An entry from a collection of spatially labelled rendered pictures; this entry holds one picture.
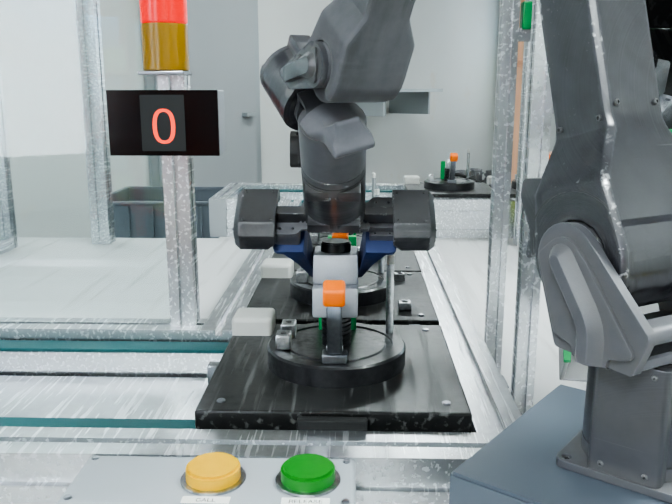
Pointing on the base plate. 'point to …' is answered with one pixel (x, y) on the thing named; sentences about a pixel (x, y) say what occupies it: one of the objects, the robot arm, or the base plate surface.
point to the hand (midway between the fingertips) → (336, 252)
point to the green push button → (307, 473)
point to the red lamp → (163, 11)
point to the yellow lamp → (165, 46)
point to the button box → (94, 472)
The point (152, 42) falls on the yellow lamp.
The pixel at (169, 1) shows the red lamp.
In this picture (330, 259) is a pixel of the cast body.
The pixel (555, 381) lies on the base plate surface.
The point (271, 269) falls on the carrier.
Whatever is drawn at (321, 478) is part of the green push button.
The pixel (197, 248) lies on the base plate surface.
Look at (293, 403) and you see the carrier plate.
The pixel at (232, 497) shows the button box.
